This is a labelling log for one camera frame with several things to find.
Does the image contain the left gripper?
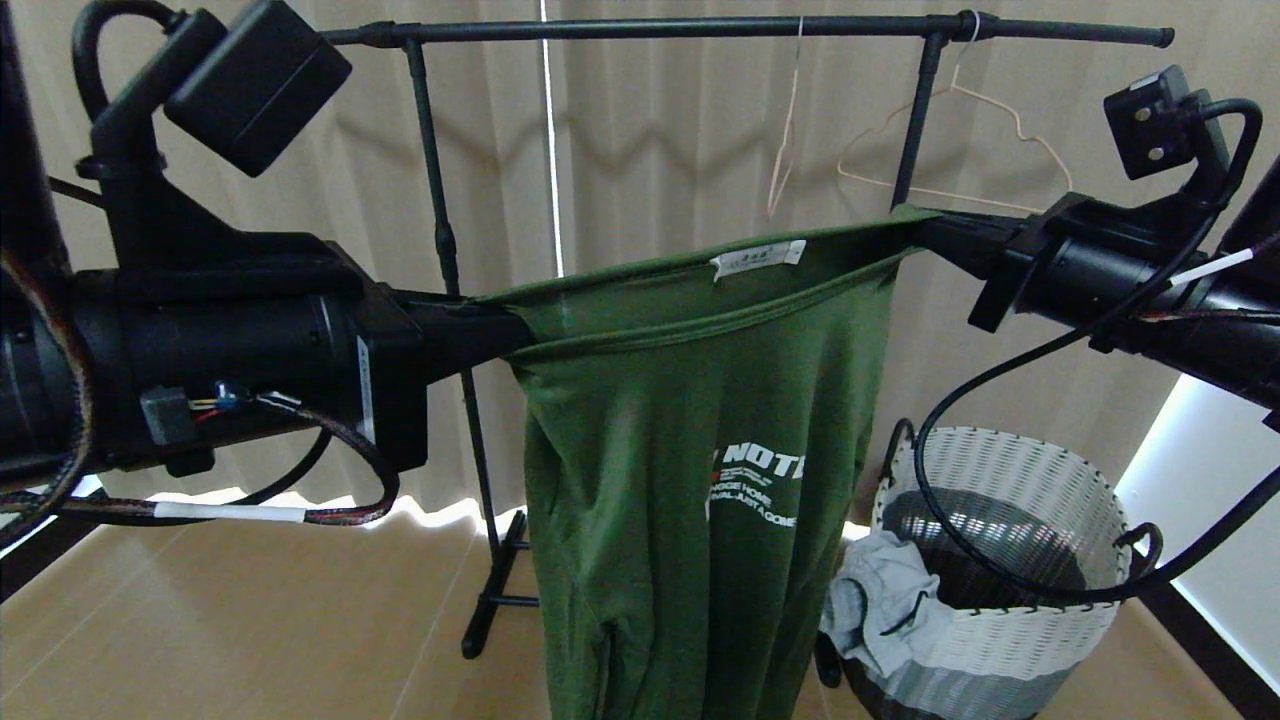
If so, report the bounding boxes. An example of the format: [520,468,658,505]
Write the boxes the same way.
[75,280,431,476]

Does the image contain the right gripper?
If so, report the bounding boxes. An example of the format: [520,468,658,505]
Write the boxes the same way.
[968,193,1216,353]

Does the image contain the pink clothes hanger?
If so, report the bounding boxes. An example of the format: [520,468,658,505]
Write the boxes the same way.
[765,15,807,221]
[838,15,1047,216]

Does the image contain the pale grey shorts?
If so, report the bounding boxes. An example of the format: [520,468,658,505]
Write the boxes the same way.
[820,530,959,681]

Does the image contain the green printed shirt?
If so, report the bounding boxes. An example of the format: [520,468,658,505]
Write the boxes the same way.
[478,205,943,720]

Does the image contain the white laundry basket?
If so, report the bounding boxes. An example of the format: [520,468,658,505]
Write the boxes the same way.
[840,418,1166,720]

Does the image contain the black clothes rack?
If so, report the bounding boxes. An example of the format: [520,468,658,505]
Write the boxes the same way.
[320,10,1176,691]

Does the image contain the beige curtain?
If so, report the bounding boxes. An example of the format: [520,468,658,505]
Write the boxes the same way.
[0,0,1280,531]

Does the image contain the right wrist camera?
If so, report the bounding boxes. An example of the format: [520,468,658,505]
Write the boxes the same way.
[1103,65,1233,241]

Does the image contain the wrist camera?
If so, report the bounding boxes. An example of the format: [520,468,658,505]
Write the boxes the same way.
[1103,65,1233,241]
[75,0,353,286]

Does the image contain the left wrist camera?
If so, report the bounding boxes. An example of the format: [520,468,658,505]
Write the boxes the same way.
[75,0,353,286]

